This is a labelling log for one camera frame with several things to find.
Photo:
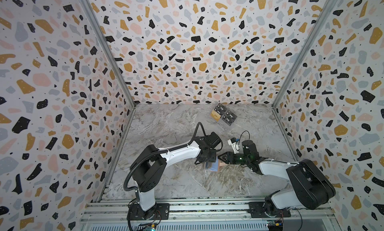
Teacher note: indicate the tan leather card holder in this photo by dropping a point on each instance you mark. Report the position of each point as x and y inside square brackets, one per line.
[214, 167]

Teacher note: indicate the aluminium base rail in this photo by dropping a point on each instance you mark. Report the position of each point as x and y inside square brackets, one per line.
[210, 214]

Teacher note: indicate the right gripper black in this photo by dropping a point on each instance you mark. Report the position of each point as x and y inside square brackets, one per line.
[229, 157]

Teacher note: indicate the black vip card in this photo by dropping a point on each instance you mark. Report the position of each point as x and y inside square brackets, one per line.
[229, 118]
[221, 109]

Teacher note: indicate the clear acrylic card display stand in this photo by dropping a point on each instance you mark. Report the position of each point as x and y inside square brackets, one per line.
[221, 120]

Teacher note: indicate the black VIP card right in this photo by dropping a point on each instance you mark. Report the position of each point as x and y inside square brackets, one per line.
[229, 118]

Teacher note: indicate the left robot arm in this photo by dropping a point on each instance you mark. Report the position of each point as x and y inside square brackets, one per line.
[147, 170]

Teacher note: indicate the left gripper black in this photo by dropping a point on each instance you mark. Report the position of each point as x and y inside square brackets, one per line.
[212, 160]

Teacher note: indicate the black VIP card left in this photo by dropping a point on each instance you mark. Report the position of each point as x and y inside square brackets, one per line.
[221, 109]

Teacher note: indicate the gold VIP card left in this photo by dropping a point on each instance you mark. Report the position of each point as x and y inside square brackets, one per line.
[216, 116]

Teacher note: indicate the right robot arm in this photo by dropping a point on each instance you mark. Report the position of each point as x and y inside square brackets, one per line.
[310, 188]

